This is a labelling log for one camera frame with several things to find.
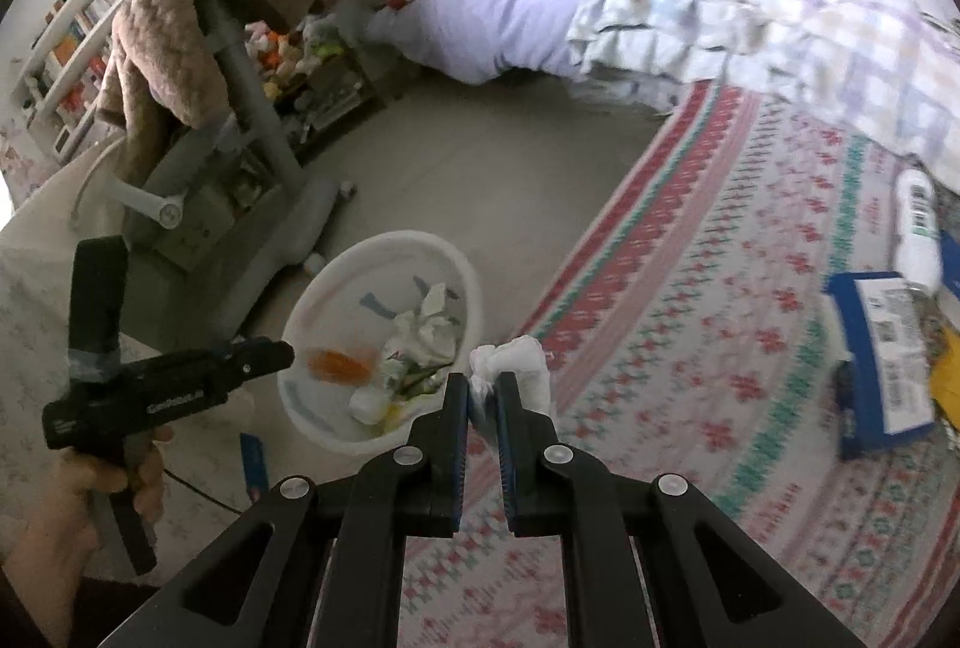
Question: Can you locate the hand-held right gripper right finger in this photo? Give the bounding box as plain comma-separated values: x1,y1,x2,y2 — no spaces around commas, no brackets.
491,371,865,648

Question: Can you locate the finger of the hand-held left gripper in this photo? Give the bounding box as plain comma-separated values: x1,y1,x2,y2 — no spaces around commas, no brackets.
221,337,296,388
238,432,270,503

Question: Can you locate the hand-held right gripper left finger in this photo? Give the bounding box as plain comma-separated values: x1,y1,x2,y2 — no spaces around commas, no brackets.
97,372,472,648

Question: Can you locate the colourful snack wrapper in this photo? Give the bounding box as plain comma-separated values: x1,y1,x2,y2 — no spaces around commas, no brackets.
378,348,437,395

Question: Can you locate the white tissue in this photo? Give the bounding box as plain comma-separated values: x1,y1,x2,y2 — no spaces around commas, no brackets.
385,280,463,365
468,334,555,418

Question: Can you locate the orange wrapper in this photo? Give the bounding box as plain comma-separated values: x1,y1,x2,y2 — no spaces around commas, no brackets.
310,348,377,383

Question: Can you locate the white mesh trash basket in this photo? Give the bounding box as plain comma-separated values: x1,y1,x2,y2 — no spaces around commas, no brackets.
275,230,485,455

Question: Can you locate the person's left forearm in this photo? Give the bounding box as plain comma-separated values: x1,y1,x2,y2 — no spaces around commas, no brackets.
0,513,103,628

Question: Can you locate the person's left hand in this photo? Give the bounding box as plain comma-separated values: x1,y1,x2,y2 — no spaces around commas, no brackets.
41,423,168,545

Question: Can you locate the white floral cloth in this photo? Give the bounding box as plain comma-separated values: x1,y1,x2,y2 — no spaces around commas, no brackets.
0,136,257,583

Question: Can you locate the grey wheeled chair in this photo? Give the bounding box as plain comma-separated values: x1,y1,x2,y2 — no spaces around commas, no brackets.
103,0,355,335

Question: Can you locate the red green patterned blanket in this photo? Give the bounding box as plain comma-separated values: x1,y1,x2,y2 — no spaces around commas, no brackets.
396,78,960,648

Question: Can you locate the low wooden shelf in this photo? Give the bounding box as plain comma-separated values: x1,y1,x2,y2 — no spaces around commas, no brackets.
276,39,389,163

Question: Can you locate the pile of small plush toys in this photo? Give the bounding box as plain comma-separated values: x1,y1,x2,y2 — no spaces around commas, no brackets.
243,13,347,103

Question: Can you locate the brown fuzzy blanket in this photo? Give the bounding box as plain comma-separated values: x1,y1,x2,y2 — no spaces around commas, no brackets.
96,0,344,185

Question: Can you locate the white bookshelf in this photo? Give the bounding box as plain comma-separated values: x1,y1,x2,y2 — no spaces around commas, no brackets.
10,0,144,163

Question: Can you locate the blue box white label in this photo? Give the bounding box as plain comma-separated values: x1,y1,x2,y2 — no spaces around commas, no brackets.
820,271,939,462

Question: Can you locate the purple bed sheet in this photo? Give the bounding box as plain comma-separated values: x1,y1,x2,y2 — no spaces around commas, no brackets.
366,0,625,88

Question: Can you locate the yellow packet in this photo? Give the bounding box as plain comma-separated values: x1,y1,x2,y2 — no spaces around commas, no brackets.
928,324,960,433

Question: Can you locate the white bottle green label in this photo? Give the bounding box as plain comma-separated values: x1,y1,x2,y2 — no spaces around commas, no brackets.
892,167,943,293

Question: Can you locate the checked ruffled duvet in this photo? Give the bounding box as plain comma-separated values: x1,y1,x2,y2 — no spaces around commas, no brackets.
565,0,960,193

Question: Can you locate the thin black cable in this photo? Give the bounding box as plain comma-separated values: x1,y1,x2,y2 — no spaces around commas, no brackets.
160,466,253,512

